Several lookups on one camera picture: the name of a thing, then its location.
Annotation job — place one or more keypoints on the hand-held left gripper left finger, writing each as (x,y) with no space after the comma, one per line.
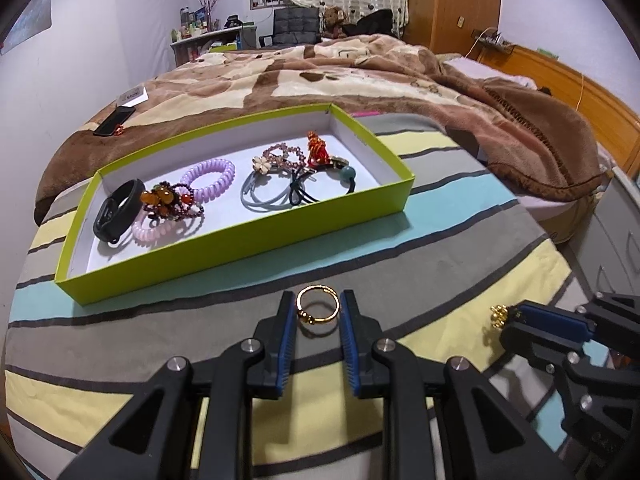
(286,345)

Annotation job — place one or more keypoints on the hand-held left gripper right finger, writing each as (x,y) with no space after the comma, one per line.
(348,345)

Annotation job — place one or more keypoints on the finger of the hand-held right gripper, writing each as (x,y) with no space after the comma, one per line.
(555,322)
(530,345)

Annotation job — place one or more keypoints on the gold cluster earring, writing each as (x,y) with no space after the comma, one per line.
(497,316)

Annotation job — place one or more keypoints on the lime green cardboard box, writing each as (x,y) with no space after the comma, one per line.
(225,227)

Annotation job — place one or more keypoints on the red beaded knot ornament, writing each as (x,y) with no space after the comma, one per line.
(320,152)

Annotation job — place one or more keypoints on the pink rhinestone hair clip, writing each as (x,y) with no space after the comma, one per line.
(280,149)

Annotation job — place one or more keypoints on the black fitness band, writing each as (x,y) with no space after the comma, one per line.
(107,225)

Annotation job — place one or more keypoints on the grey bed base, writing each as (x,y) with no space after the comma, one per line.
(600,240)

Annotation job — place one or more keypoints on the wooden headboard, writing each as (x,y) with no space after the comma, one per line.
(600,105)

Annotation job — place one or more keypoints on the pink cloth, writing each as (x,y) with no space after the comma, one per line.
(365,112)

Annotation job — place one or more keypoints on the brown patterned blanket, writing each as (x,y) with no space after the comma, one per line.
(350,75)

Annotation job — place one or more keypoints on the black phone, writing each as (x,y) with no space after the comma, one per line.
(112,122)

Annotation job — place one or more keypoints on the power strip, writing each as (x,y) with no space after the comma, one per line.
(495,42)

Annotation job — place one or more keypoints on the small white box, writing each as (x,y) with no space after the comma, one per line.
(132,96)

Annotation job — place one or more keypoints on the grey desk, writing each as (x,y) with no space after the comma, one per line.
(220,37)

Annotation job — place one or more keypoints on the black office chair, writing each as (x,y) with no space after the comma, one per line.
(295,25)

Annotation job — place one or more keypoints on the black clothes pile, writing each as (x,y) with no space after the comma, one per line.
(375,22)

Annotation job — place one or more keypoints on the brown teddy bear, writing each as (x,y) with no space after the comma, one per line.
(334,20)

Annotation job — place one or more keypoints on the black desk device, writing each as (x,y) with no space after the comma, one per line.
(233,21)

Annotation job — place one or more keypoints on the row of bottles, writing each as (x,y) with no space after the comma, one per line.
(192,27)

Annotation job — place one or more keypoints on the silver wall poster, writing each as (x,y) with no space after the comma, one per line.
(30,20)

